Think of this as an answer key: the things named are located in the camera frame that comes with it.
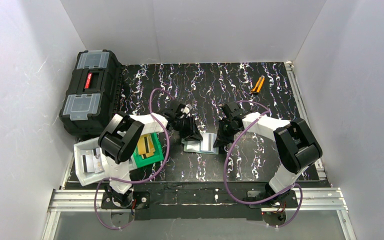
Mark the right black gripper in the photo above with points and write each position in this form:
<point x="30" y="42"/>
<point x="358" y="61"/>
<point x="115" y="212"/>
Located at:
<point x="224" y="131"/>

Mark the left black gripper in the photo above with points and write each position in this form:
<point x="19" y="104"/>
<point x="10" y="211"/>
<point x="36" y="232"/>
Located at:
<point x="188" y="124"/>

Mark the aluminium frame rail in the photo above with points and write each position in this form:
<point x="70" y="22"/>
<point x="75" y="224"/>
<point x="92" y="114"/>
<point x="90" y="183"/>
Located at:
<point x="188" y="199"/>

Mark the green plastic bin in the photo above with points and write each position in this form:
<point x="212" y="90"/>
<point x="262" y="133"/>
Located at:
<point x="157" y="157"/>

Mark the white bin with silver cards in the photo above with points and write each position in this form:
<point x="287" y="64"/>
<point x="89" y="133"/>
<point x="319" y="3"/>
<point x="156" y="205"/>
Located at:
<point x="86" y="179"/>

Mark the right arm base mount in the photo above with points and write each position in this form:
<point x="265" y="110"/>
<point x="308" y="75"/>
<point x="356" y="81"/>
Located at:
<point x="280" y="210"/>

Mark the gold credit cards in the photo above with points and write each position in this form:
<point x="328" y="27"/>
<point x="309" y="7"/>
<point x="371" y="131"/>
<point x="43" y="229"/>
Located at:
<point x="145" y="146"/>

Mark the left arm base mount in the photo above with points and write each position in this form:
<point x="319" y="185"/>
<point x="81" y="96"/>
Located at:
<point x="123" y="207"/>

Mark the silver credit cards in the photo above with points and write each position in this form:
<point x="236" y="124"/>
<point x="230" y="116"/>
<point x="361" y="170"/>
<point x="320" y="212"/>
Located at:
<point x="91" y="161"/>

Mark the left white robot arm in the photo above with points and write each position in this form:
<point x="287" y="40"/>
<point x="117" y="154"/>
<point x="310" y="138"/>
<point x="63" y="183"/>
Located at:
<point x="119" y="139"/>

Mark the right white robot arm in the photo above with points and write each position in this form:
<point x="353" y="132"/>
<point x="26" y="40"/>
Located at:
<point x="296" y="144"/>

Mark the black toolbox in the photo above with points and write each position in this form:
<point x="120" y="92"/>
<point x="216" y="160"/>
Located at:
<point x="93" y="94"/>

